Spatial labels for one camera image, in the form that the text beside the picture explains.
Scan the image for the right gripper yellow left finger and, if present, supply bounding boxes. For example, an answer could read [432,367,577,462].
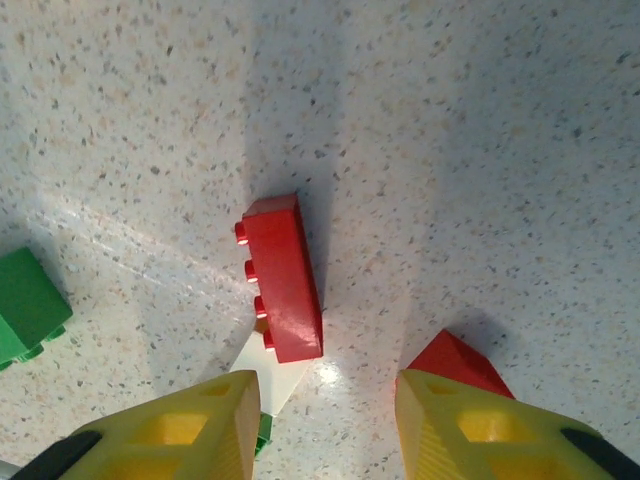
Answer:
[58,369,263,480]

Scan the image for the red long lego brick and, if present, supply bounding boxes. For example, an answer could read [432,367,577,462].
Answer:
[233,193,325,365]

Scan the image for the red sloped lego brick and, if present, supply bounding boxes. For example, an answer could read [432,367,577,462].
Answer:
[394,328,516,401]

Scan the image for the large white lego brick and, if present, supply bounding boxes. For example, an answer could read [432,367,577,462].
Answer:
[228,319,311,417]

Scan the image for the green lego brick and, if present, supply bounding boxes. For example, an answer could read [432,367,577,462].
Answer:
[0,246,74,372]
[253,413,275,461]

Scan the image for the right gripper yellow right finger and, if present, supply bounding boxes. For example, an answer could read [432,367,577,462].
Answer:
[394,368,629,480]

